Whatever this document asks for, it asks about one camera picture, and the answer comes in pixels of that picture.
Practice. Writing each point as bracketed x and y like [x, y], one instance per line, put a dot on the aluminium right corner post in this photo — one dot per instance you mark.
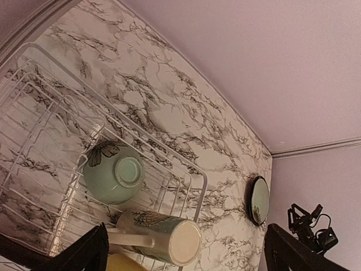
[305, 150]

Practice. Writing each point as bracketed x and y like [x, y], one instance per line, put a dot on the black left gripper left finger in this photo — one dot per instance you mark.
[90, 252]

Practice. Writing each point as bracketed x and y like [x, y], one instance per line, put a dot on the pale green floral plate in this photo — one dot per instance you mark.
[258, 201]

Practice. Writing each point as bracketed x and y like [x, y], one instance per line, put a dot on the pale green butterfly cup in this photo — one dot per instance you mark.
[114, 172]

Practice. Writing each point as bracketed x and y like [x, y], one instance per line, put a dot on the yellow mug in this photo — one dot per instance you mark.
[121, 262]

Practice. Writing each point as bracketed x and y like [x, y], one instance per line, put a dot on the white wire dish rack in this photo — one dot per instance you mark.
[50, 119]

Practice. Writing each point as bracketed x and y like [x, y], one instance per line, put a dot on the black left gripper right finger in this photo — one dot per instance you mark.
[285, 252]

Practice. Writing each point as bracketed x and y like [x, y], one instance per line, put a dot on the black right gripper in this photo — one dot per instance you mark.
[302, 224]

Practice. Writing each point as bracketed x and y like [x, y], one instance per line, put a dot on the floral tall mug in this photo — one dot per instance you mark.
[165, 238]

